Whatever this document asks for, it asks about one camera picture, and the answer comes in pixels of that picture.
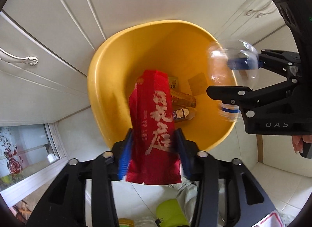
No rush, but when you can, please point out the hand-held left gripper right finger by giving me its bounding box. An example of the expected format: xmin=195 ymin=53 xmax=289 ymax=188
xmin=176 ymin=128 xmax=281 ymax=227

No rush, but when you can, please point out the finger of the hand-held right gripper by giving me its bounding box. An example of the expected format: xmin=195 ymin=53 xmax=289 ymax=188
xmin=227 ymin=49 xmax=301 ymax=77
xmin=206 ymin=77 xmax=303 ymax=120

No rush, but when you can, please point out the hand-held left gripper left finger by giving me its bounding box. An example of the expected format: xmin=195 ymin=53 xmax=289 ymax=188
xmin=26 ymin=128 xmax=134 ymax=227

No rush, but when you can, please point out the clear plastic bottle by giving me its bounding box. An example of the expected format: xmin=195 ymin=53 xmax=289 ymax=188
xmin=206 ymin=38 xmax=260 ymax=122

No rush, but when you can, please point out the red packet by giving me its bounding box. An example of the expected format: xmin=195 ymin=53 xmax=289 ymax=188
xmin=125 ymin=69 xmax=183 ymax=185

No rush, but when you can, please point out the orange sausage wrapper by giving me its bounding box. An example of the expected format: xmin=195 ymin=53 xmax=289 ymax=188
xmin=169 ymin=89 xmax=197 ymax=108

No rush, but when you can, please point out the yellow plastic bin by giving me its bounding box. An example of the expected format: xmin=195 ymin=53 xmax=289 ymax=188
xmin=87 ymin=20 xmax=240 ymax=152

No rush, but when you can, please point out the person's right hand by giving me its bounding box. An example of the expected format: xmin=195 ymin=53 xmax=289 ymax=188
xmin=291 ymin=134 xmax=304 ymax=155

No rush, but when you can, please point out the light grey cloth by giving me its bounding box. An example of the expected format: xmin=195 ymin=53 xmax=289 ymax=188
xmin=177 ymin=179 xmax=226 ymax=227

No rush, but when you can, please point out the red floral glass door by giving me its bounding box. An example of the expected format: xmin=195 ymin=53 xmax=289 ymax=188
xmin=0 ymin=126 xmax=47 ymax=186

